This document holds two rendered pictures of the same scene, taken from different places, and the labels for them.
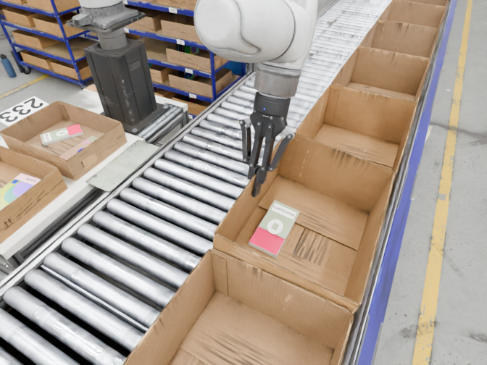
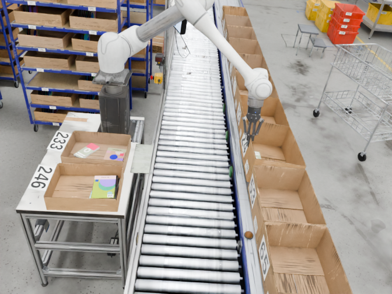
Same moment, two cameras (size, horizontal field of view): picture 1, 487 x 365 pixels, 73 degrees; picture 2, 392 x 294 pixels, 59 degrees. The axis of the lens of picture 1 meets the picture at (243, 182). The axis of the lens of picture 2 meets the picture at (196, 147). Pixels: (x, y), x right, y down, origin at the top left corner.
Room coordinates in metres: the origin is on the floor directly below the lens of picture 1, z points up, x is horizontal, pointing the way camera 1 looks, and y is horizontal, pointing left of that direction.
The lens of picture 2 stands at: (-0.67, 1.09, 2.21)
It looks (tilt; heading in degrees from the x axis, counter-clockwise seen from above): 37 degrees down; 329
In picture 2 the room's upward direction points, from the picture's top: 6 degrees clockwise
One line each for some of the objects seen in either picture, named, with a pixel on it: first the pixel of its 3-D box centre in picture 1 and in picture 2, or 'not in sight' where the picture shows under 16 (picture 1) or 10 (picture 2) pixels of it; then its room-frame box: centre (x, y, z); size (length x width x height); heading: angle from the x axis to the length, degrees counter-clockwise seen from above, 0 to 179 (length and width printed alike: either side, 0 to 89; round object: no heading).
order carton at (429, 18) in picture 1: (408, 29); (243, 54); (1.89, -0.90, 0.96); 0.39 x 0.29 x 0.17; 152
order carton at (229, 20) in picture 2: not in sight; (237, 28); (2.59, -1.27, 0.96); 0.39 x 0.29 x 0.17; 152
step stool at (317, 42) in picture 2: not in sight; (310, 41); (3.63, -3.67, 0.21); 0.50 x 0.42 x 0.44; 56
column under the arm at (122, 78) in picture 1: (124, 82); (115, 111); (1.37, 0.53, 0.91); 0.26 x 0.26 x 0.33; 63
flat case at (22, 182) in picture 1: (14, 195); (104, 187); (0.79, 0.78, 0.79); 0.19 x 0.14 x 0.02; 159
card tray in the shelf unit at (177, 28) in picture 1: (196, 24); (101, 60); (2.50, 0.33, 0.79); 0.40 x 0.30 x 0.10; 63
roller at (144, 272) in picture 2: not in sight; (188, 275); (0.12, 0.56, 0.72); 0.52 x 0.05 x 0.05; 62
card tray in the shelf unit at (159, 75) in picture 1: (153, 65); (56, 93); (2.74, 0.76, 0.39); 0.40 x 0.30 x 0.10; 62
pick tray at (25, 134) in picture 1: (66, 137); (98, 151); (1.12, 0.73, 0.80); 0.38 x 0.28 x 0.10; 62
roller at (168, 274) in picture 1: (140, 259); (191, 197); (0.58, 0.32, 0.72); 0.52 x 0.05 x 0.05; 62
